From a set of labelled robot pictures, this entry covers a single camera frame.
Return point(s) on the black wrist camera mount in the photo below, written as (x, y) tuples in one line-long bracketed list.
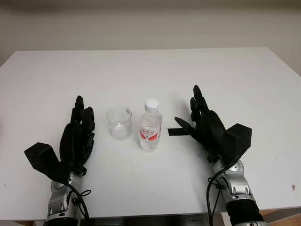
[(42, 156), (237, 141)]

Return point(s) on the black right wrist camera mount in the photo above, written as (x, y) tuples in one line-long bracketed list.
[(237, 141)]

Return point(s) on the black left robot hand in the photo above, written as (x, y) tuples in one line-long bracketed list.
[(75, 139)]

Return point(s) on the black tape strip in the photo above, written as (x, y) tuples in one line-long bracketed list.
[(176, 132)]

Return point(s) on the clear water bottle red label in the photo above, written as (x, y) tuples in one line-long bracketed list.
[(150, 127)]

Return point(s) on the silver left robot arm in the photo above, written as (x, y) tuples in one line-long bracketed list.
[(60, 202)]

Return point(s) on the clear glass cup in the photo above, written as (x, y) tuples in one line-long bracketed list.
[(118, 127)]

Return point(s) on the dark robot torso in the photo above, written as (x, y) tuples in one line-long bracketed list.
[(150, 221)]

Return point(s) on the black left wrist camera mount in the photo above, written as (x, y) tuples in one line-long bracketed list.
[(42, 156)]

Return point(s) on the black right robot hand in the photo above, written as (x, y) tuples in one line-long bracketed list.
[(209, 129)]

